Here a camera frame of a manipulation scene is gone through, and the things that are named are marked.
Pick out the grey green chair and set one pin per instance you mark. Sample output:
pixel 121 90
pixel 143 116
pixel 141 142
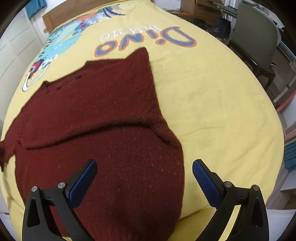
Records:
pixel 255 38

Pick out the yellow dino print bedspread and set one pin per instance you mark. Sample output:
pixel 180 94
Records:
pixel 209 98

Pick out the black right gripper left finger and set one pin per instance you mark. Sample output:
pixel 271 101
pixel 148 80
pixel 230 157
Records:
pixel 38 220

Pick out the stack of teal folded towels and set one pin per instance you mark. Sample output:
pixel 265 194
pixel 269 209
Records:
pixel 289 156

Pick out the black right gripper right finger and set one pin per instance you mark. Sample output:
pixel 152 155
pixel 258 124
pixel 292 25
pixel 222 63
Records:
pixel 251 222

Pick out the white wardrobe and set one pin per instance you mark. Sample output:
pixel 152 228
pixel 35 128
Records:
pixel 19 45

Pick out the pink framed mirror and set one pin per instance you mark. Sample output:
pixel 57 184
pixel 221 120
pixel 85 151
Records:
pixel 286 102

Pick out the teal hanging cloth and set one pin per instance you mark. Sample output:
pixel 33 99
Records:
pixel 34 6

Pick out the wooden bed headboard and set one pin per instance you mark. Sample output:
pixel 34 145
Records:
pixel 68 10

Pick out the dark red knit sweater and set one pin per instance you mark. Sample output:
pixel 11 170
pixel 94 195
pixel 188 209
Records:
pixel 107 111

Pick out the wooden desk cabinet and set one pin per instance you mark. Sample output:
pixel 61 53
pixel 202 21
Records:
pixel 204 10

